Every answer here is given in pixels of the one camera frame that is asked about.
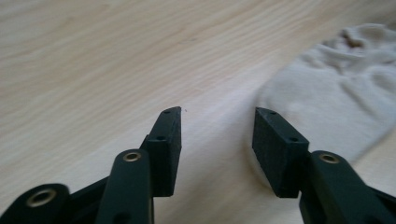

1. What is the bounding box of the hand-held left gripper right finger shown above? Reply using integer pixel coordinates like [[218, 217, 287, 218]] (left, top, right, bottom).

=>
[[251, 106, 310, 199]]

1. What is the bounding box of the cream white sock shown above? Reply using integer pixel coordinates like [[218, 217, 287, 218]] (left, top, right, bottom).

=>
[[255, 22, 396, 163]]

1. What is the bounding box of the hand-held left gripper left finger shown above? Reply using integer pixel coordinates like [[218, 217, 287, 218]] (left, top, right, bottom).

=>
[[140, 105, 183, 198]]

